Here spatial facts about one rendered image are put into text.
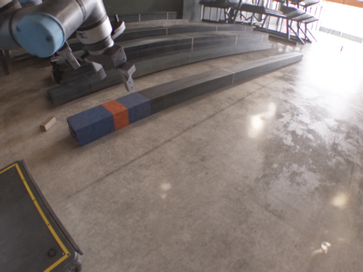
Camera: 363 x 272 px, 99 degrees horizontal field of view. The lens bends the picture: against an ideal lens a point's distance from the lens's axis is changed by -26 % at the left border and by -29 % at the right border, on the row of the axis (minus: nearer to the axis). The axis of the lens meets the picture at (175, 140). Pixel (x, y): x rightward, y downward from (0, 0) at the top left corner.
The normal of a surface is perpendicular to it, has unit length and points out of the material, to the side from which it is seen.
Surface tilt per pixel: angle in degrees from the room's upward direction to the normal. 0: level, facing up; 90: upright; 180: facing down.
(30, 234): 0
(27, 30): 115
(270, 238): 0
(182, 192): 0
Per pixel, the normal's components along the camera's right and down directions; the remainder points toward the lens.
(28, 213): 0.04, -0.79
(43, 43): -0.18, 0.87
